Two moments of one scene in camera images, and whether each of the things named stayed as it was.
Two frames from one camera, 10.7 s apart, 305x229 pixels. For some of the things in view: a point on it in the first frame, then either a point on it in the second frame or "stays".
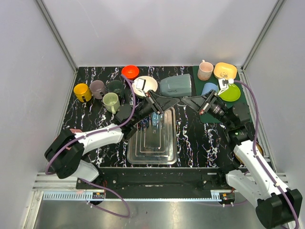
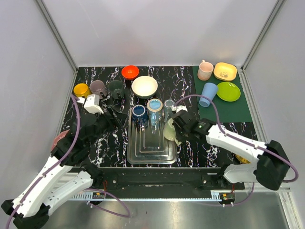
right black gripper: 196,102 -> 179,138
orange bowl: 131,71 stays
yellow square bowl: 225,70 stays
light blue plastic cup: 208,86 stays
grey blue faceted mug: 177,86 -> 167,109
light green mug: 111,102 -> 169,131
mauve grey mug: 97,88 stays
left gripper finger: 153,95 -> 114,118
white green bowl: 141,85 stays
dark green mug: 117,87 stays
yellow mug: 81,89 stays
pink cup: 205,70 stays
